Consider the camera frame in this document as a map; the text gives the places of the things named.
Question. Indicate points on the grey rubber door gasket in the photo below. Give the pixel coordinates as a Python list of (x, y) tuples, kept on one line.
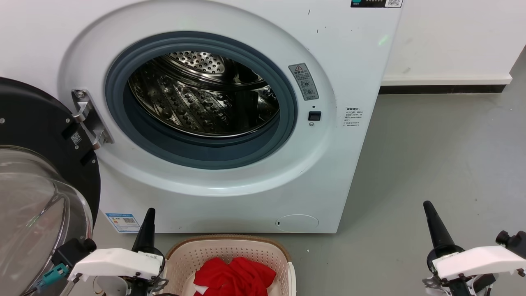
[(164, 150)]

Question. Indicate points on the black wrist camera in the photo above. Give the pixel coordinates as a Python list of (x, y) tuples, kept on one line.
[(513, 242), (74, 251)]

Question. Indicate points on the cream perforated laundry basket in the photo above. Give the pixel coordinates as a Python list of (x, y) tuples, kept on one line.
[(193, 255)]

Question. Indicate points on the round filter cover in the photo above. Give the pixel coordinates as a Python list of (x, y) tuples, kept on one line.
[(296, 223)]

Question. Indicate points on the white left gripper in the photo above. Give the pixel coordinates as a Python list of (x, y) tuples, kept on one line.
[(115, 261)]

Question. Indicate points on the white front-load washing machine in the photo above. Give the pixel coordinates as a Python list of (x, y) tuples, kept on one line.
[(328, 172)]

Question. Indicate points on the small QR sticker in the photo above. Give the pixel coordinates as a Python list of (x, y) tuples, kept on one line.
[(76, 137)]

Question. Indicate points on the stainless steel washing machine drum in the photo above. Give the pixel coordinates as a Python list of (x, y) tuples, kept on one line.
[(193, 107)]

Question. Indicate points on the black and white baseboard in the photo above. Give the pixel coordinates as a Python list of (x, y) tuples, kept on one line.
[(444, 84)]

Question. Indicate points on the dark QR code sticker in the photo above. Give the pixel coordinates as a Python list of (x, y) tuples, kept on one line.
[(376, 3)]

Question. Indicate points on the blue energy label sticker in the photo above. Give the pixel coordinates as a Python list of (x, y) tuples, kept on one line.
[(122, 222)]

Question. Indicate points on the black glass washer door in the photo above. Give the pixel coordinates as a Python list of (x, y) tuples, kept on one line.
[(37, 119)]

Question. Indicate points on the grey warning sticker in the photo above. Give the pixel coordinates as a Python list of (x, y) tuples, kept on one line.
[(303, 81)]

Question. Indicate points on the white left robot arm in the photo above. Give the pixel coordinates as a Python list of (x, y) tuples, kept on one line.
[(107, 287)]

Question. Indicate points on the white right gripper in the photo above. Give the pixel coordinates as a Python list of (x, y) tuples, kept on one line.
[(476, 259)]

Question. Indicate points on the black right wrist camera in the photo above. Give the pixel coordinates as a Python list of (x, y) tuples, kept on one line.
[(513, 242)]

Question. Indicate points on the metal door hinge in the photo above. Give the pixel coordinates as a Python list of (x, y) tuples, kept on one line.
[(91, 119)]

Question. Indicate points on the small printed text label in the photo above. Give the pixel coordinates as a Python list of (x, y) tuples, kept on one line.
[(352, 116)]

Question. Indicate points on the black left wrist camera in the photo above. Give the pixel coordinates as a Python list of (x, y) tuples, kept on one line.
[(74, 251)]

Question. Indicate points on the red cloth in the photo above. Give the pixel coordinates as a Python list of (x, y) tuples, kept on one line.
[(234, 275)]

